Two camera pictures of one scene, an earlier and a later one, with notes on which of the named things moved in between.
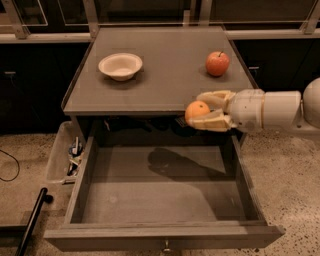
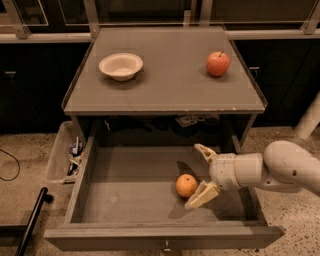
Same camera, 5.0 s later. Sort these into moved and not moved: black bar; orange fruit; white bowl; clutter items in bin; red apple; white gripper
Moved: orange fruit; white gripper
Not moved: black bar; white bowl; red apple; clutter items in bin
